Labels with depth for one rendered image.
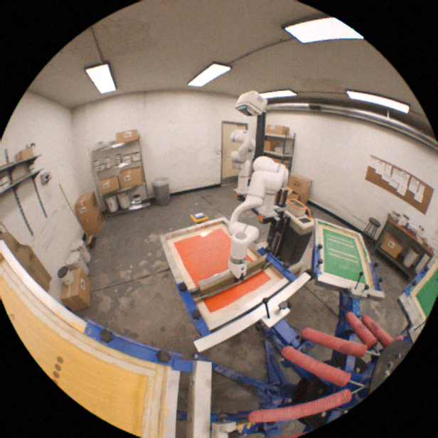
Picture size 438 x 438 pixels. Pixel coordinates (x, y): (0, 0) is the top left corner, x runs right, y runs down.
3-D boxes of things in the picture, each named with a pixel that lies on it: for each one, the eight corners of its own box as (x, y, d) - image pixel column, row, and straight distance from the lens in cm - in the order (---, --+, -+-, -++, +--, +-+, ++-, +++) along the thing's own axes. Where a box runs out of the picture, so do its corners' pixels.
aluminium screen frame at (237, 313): (160, 239, 122) (158, 235, 120) (224, 220, 136) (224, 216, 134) (203, 335, 75) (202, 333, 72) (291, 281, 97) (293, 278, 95)
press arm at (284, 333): (262, 320, 76) (264, 316, 71) (271, 313, 78) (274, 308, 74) (284, 345, 75) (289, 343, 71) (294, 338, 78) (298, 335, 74)
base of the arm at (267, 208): (271, 205, 130) (274, 188, 124) (280, 213, 121) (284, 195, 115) (255, 208, 121) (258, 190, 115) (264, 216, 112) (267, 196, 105)
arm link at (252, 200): (265, 200, 74) (254, 242, 74) (241, 194, 77) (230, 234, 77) (263, 196, 66) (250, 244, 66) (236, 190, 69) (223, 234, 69)
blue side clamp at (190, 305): (177, 289, 89) (175, 283, 83) (185, 286, 89) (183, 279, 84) (200, 336, 77) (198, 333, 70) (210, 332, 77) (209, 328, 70)
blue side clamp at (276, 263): (255, 256, 106) (257, 249, 101) (260, 253, 109) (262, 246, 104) (286, 285, 96) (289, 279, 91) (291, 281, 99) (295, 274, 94)
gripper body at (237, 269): (251, 260, 70) (247, 275, 78) (238, 247, 75) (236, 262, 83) (237, 266, 66) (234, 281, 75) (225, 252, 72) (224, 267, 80)
